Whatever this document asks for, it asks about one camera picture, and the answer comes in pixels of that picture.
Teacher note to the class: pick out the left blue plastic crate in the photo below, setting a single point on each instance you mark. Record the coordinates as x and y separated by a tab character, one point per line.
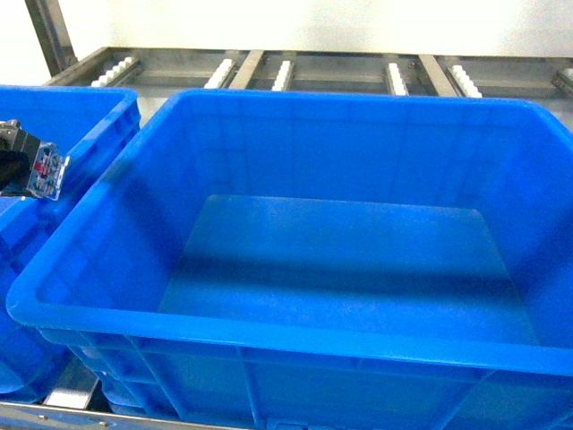
91	126

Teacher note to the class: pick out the red mushroom push button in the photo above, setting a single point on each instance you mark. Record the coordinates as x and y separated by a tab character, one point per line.
30	167

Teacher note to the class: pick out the steel roller rack shelf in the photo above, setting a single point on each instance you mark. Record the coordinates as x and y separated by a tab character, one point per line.
303	47

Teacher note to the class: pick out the large blue plastic crate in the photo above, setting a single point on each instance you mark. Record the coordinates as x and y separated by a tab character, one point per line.
310	261

